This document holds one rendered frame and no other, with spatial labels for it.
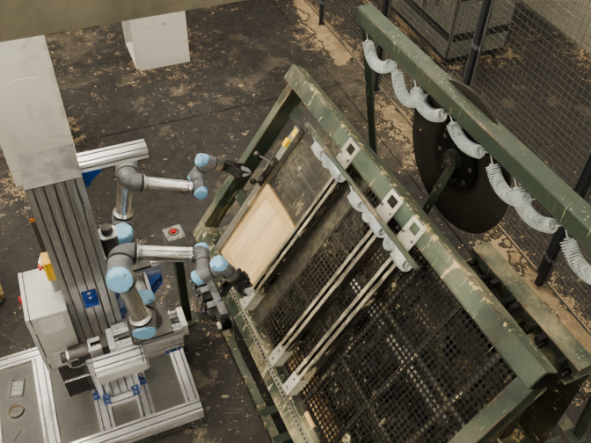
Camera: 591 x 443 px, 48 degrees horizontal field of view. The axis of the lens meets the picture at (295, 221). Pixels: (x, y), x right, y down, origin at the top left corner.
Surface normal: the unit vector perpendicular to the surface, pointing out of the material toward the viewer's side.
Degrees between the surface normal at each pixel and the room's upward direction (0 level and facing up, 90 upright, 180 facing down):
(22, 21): 90
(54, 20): 90
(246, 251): 56
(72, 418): 0
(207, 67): 0
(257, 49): 0
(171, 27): 90
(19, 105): 90
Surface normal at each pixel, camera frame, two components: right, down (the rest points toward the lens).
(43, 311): 0.03, -0.69
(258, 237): -0.73, -0.15
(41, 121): 0.38, 0.67
